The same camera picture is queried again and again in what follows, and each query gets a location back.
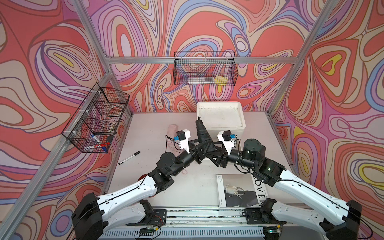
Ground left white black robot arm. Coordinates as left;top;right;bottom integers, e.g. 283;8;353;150
72;140;213;240

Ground black wire basket left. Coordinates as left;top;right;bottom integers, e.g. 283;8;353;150
62;83;130;154

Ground black wire basket back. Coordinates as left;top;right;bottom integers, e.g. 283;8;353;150
173;50;239;86

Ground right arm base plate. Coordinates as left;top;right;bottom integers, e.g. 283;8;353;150
242;208;287;226

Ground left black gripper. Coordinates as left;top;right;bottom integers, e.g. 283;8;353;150
168;137;209;179

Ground black white magazine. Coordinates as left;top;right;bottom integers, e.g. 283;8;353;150
217;174;268;208

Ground transparent box in basket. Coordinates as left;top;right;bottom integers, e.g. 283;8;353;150
188;77;215;85

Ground black white marker pen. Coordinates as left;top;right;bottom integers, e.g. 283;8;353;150
118;151;141;165

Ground yellow item in basket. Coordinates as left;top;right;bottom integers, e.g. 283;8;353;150
214;75;228;86

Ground black wire basket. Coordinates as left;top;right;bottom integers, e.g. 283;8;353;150
173;50;239;86
62;83;130;154

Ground white plastic drawer cabinet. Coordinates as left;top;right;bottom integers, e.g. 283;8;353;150
197;102;246;152

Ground black umbrella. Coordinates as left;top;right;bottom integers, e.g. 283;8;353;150
195;117;212;145

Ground aluminium frame rails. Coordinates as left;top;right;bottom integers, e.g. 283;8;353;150
1;1;326;240

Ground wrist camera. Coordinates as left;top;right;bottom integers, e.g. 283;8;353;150
217;130;237;155
174;130;191;153

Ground blue red marker pens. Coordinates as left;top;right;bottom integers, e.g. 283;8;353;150
90;134;111;153

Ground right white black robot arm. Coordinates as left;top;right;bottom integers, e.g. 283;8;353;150
207;139;362;240

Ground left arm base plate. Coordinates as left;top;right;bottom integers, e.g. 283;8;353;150
126;209;167;227

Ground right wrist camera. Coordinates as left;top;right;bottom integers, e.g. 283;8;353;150
217;130;237;155

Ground pink umbrella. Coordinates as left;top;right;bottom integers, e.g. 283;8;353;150
166;124;180;156

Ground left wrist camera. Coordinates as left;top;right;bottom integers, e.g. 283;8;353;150
174;130;191;153

